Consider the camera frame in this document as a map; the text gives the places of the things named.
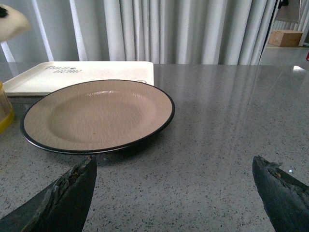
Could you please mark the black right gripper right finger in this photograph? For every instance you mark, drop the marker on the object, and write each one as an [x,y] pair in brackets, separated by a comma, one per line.
[285,199]

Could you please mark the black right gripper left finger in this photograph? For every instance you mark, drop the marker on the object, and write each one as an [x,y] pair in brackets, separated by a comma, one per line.
[60,207]

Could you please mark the beige plate with black rim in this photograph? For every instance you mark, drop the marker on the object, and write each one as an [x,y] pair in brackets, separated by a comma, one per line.
[97,117]

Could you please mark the white steamed bun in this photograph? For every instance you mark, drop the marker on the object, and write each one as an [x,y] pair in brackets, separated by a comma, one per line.
[12,23]

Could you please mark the cream rectangular tray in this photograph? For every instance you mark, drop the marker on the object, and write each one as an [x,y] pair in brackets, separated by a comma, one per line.
[48,77]

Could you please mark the bamboo steamer with yellow rims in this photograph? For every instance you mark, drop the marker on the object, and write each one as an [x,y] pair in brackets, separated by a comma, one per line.
[6,110]

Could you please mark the cardboard box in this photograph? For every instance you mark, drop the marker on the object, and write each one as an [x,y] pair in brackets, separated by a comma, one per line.
[285,38]

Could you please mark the grey pleated curtain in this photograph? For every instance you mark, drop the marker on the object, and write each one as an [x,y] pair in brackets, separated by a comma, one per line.
[229,32]

